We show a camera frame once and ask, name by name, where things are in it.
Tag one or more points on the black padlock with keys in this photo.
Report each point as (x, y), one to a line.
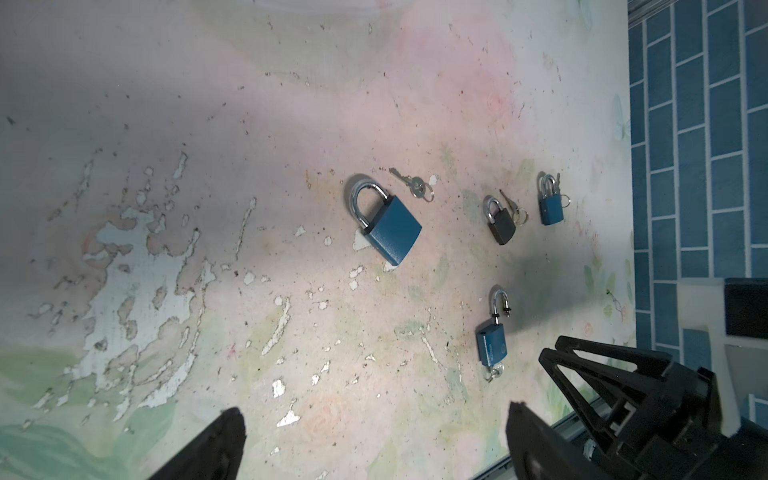
(503, 222)

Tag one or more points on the floral table mat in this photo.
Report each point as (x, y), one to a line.
(176, 237)

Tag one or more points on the blue padlock with key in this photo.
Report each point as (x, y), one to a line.
(490, 336)

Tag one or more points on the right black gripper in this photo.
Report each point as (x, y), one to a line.
(690, 432)

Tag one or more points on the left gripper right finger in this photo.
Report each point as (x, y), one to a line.
(538, 452)

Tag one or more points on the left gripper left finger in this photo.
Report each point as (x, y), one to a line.
(215, 453)

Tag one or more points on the padlock silver key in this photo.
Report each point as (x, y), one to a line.
(417, 186)

